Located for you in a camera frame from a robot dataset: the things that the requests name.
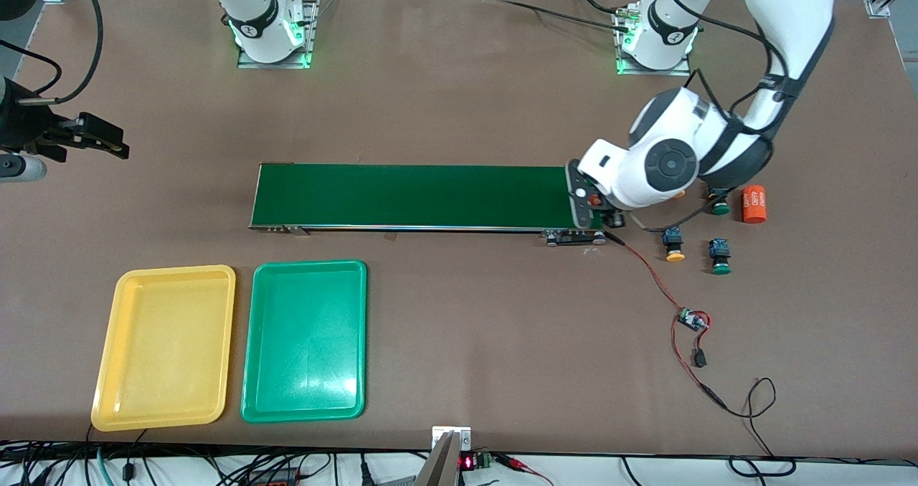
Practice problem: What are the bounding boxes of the green plastic tray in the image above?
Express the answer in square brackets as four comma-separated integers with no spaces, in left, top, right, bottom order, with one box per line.
[241,259,368,424]

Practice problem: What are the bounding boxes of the yellow plastic tray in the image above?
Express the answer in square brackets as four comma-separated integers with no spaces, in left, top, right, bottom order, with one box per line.
[91,265,237,432]

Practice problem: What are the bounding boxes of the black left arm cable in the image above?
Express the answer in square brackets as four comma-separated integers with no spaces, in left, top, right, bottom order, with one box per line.
[624,0,782,232]

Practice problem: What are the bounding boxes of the thin black wire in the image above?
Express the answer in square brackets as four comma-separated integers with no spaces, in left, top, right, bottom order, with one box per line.
[721,377,777,458]

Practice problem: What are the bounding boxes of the aluminium arm base plate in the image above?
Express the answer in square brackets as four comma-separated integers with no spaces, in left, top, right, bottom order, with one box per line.
[615,6,693,77]
[237,0,320,69]

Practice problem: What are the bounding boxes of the tangled black cables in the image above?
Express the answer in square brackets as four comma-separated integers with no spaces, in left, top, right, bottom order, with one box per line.
[0,439,431,486]

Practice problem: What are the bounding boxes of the green conveyor belt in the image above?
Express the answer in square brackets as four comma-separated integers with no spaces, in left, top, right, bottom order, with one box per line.
[249,162,605,247]

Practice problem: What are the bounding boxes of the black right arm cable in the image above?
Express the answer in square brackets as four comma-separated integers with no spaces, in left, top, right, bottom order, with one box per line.
[0,0,105,105]

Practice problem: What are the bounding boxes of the red and black wire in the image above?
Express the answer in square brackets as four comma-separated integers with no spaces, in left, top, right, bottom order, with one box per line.
[605,232,727,409]

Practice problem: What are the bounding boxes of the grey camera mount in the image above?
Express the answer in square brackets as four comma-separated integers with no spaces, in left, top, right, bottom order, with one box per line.
[415,426,472,486]

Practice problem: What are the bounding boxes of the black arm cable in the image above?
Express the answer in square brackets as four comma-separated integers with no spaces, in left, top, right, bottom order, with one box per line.
[624,0,782,232]
[0,0,105,105]

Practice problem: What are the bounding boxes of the red clip lead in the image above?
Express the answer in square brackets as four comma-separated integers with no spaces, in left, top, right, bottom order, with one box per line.
[498,454,554,486]

